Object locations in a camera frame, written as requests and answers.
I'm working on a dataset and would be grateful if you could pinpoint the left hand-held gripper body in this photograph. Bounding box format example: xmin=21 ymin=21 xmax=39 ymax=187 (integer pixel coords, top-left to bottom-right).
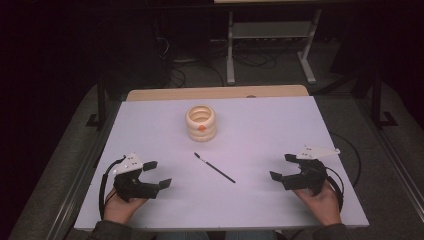
xmin=112 ymin=152 xmax=161 ymax=203

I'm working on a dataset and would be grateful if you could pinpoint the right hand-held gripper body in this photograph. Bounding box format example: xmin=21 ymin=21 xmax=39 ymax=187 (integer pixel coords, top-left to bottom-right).
xmin=282 ymin=144 xmax=342 ymax=198

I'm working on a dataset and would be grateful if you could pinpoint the person's left hand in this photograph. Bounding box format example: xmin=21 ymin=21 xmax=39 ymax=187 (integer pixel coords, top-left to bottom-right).
xmin=102 ymin=187 xmax=148 ymax=225

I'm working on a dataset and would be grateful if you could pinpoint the person's right hand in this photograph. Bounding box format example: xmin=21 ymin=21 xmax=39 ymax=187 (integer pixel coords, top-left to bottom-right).
xmin=292 ymin=183 xmax=343 ymax=227

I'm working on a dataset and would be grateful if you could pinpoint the black pen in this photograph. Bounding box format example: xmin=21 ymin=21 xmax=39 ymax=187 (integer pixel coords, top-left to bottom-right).
xmin=193 ymin=151 xmax=237 ymax=185

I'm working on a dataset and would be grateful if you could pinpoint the cream ringed pen holder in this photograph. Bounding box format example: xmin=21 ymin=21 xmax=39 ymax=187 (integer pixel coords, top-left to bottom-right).
xmin=184 ymin=104 xmax=217 ymax=143

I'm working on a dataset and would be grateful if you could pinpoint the black metal stand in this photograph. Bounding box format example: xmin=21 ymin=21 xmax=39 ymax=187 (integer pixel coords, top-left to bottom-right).
xmin=85 ymin=75 xmax=108 ymax=130
xmin=370 ymin=64 xmax=400 ymax=130

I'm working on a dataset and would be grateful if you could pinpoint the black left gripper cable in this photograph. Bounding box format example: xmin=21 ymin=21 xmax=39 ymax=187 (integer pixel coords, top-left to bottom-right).
xmin=98 ymin=155 xmax=127 ymax=222

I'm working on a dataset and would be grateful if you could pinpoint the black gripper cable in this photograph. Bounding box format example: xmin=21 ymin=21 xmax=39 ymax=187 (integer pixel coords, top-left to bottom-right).
xmin=98 ymin=155 xmax=127 ymax=222
xmin=324 ymin=165 xmax=345 ymax=214

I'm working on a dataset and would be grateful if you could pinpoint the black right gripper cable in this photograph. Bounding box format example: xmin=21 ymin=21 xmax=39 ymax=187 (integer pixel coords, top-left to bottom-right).
xmin=324 ymin=165 xmax=345 ymax=214

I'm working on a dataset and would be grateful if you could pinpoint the black cable on floor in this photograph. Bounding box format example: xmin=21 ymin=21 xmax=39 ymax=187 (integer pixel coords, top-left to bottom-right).
xmin=329 ymin=131 xmax=363 ymax=188

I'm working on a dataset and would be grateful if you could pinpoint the aluminium rail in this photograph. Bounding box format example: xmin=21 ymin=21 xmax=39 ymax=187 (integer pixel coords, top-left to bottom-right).
xmin=354 ymin=99 xmax=424 ymax=216
xmin=44 ymin=99 xmax=122 ymax=240

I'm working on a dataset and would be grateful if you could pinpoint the bundle of floor cables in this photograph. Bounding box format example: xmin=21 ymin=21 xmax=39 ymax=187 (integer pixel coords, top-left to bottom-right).
xmin=156 ymin=36 xmax=226 ymax=88

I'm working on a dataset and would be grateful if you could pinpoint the grey metal desk frame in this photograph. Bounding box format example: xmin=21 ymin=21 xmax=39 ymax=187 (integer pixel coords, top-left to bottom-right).
xmin=225 ymin=9 xmax=324 ymax=86

